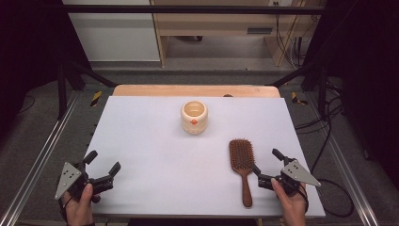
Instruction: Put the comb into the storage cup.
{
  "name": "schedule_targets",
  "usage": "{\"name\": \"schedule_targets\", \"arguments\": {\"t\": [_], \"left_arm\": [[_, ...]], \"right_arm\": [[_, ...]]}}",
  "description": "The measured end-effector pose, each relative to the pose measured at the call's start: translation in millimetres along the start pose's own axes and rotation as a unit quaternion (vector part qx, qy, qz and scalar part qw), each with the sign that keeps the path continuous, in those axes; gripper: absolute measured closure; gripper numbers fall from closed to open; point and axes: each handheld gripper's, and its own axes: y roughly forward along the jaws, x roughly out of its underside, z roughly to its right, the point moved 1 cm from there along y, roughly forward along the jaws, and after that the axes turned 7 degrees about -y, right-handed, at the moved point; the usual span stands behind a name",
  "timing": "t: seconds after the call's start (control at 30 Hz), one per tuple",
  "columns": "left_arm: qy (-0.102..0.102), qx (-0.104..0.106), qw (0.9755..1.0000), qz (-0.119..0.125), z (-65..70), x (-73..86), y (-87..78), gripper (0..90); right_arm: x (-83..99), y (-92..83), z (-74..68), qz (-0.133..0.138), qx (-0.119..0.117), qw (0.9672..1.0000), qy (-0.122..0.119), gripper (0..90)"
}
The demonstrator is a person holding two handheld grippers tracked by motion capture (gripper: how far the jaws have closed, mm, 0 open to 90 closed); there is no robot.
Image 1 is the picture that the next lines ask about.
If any person's dark clothing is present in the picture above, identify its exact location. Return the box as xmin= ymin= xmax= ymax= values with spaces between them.
xmin=127 ymin=218 xmax=259 ymax=226

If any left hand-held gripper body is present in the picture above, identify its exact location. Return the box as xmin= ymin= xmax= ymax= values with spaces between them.
xmin=55 ymin=162 xmax=114 ymax=201

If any black metal stand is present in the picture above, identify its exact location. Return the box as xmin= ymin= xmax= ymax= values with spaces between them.
xmin=56 ymin=59 xmax=118 ymax=121
xmin=269 ymin=61 xmax=329 ymax=121

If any white cabinet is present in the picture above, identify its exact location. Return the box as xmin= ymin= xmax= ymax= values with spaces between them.
xmin=62 ymin=0 xmax=161 ymax=62

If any brown wooden hairbrush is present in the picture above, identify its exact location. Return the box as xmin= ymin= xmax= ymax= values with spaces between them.
xmin=229 ymin=138 xmax=256 ymax=209

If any light wooden desk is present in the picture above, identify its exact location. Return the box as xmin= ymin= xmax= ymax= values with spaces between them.
xmin=150 ymin=0 xmax=327 ymax=68

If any wooden table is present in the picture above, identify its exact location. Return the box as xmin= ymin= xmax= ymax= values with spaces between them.
xmin=112 ymin=84 xmax=281 ymax=98

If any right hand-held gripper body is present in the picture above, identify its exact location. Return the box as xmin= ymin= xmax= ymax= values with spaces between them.
xmin=257 ymin=159 xmax=322 ymax=196

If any person's left hand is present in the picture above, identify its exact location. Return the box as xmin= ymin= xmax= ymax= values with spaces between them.
xmin=62 ymin=184 xmax=102 ymax=225

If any black horizontal frame bar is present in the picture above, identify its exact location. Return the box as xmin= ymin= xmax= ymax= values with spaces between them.
xmin=62 ymin=4 xmax=327 ymax=15

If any cream cup with orange mark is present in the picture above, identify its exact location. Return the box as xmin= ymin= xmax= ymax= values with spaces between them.
xmin=180 ymin=100 xmax=209 ymax=136

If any black floor cable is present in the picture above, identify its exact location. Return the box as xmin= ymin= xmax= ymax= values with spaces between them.
xmin=295 ymin=78 xmax=356 ymax=218

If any white board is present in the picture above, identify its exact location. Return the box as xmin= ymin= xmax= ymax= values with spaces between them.
xmin=61 ymin=95 xmax=327 ymax=218

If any person's right hand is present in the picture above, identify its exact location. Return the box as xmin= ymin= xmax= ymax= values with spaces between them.
xmin=271 ymin=178 xmax=309 ymax=221

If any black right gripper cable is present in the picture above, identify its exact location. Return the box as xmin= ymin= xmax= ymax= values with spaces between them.
xmin=298 ymin=184 xmax=311 ymax=215

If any yellow black tape strip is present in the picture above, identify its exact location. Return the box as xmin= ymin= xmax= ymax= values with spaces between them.
xmin=291 ymin=91 xmax=309 ymax=105
xmin=90 ymin=90 xmax=104 ymax=107

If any aluminium rail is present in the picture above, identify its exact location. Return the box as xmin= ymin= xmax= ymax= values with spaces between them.
xmin=305 ymin=93 xmax=381 ymax=226
xmin=0 ymin=93 xmax=80 ymax=226

